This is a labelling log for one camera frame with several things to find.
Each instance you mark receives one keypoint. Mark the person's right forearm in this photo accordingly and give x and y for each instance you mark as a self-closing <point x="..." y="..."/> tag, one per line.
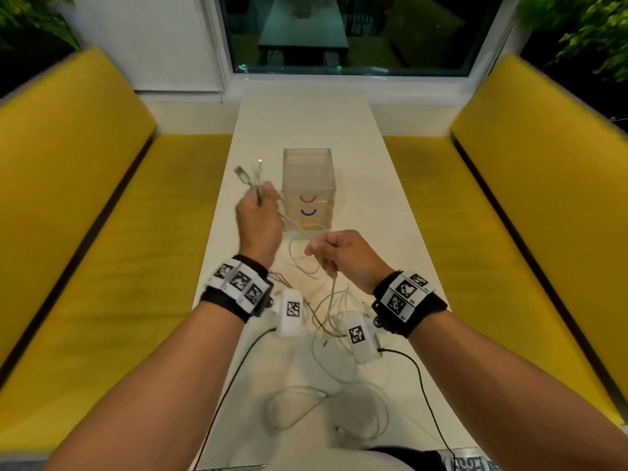
<point x="505" y="397"/>

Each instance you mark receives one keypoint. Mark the person's right fingers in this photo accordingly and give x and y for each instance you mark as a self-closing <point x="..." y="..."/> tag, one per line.
<point x="321" y="250"/>

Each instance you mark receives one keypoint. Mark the person's left forearm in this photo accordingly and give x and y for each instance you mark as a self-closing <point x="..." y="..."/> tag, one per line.
<point x="157" y="387"/>

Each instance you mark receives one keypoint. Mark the white framed window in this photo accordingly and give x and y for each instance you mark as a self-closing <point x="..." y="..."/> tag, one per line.
<point x="373" y="44"/>

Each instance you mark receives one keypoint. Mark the person's left fingers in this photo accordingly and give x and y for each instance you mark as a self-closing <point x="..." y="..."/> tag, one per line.
<point x="272" y="198"/>

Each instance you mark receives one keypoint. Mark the clear plastic box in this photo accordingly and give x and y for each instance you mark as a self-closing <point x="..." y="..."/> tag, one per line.
<point x="309" y="183"/>

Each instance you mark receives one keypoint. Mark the green leafy plant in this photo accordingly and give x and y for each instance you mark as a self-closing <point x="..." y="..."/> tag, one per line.
<point x="34" y="17"/>
<point x="584" y="29"/>

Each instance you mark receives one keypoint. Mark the yellow cushioned bench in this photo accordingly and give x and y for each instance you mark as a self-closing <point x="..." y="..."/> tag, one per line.
<point x="93" y="230"/>
<point x="530" y="215"/>

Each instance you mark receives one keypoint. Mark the person's left hand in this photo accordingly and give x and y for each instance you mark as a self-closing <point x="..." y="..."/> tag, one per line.
<point x="257" y="230"/>

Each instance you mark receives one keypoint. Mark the person's dark patterned shorts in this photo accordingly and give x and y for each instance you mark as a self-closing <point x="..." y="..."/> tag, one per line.
<point x="427" y="460"/>

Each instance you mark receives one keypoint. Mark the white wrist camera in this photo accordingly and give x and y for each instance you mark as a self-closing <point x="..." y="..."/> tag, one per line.
<point x="360" y="338"/>
<point x="289" y="311"/>

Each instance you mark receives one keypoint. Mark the black marker wristband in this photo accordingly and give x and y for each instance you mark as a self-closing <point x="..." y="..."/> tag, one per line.
<point x="238" y="284"/>
<point x="409" y="301"/>

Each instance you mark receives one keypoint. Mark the person's right hand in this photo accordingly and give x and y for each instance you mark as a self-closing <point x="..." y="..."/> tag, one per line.
<point x="351" y="257"/>

